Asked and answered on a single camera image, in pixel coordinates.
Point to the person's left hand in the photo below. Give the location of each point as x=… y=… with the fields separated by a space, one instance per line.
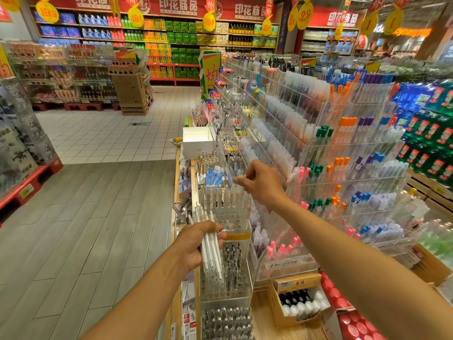
x=195 y=250

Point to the person's right hand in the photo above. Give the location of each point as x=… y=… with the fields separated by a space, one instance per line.
x=263 y=186

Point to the clear pen bundle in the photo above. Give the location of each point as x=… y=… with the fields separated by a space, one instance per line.
x=211 y=257

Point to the clear acrylic pen display tower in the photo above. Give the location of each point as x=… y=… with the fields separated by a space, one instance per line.
x=233 y=294

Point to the large tiered acrylic pen rack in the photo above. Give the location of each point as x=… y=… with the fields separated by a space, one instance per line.
x=287 y=267

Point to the person's left forearm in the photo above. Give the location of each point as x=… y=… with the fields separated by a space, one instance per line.
x=138 y=308

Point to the white square box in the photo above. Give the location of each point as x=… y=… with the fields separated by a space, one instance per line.
x=198 y=143

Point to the wooden glue display stand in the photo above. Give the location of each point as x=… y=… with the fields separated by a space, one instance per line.
x=262 y=328

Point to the cardboard box of white glue sticks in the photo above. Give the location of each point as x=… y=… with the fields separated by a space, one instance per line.
x=301 y=302

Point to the bunch of blue-cap pens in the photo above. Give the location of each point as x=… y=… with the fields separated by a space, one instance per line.
x=214 y=175

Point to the row of hanging stationery packets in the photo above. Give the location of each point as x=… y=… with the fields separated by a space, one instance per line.
x=182 y=194

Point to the green yellow promo sign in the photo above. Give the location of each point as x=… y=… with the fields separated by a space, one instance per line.
x=211 y=70

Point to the tray of red-capped glue sticks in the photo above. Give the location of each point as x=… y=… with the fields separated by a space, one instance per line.
x=361 y=328
x=334 y=294

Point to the green arrow floor sticker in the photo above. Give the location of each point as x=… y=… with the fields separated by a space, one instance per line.
x=139 y=124

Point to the distant aisle shelves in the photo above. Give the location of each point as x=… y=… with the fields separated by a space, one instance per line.
x=327 y=42

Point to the stack of blue packets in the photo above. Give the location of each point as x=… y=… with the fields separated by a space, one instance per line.
x=410 y=97

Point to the red low goods shelf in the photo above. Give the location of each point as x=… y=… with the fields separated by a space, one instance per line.
x=28 y=187
x=71 y=107

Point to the row of pale green bottles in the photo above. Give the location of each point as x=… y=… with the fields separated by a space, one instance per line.
x=437 y=244

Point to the row of black white boxes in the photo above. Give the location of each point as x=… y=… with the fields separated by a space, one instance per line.
x=21 y=138

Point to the yellow green price card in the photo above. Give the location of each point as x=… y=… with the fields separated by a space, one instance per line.
x=5 y=63

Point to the row of hanging yellow tags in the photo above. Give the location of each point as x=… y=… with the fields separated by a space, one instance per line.
x=47 y=12

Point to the wall shelves of coloured bottles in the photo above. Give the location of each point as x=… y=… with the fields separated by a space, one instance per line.
x=177 y=46

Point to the red wall sign band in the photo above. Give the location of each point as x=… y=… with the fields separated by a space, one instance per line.
x=177 y=7

